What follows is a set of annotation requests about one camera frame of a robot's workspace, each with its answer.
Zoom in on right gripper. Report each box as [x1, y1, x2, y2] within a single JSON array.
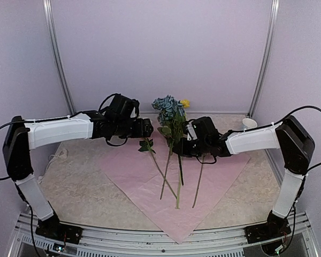
[[172, 137, 209, 157]]

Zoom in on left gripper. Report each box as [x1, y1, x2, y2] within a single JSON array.
[[114, 118, 154, 139]]

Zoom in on pink fake rose bunch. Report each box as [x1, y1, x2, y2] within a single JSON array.
[[138, 138, 177, 200]]

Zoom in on blue fake flower bunch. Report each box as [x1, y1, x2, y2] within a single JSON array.
[[151, 95, 188, 187]]

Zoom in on yellow fake flower stem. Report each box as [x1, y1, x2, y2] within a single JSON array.
[[175, 99, 190, 209]]

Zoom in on pink wrapping paper sheet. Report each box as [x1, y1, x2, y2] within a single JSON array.
[[100, 137, 250, 244]]

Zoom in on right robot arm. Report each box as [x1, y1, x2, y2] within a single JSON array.
[[173, 112, 315, 238]]

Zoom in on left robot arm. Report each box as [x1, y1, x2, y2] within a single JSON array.
[[0, 93, 154, 238]]

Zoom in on light blue mug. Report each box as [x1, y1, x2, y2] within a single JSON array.
[[242, 118, 258, 130]]

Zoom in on clear printed cellophane wrap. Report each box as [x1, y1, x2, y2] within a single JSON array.
[[37, 148, 68, 184]]

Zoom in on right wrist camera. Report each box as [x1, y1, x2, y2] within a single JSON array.
[[186, 123, 197, 141]]

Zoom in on front aluminium rail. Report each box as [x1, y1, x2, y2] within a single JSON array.
[[14, 211, 318, 257]]

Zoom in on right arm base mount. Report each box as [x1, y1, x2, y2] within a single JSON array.
[[244, 223, 291, 244]]

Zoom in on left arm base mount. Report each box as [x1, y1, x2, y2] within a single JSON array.
[[35, 223, 83, 244]]

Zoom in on left aluminium frame post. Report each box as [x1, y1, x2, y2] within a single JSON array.
[[43, 0, 75, 115]]

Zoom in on aluminium frame post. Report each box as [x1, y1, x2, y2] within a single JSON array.
[[43, 0, 75, 115], [248, 0, 280, 118]]

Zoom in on right aluminium frame post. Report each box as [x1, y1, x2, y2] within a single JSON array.
[[248, 0, 280, 118]]

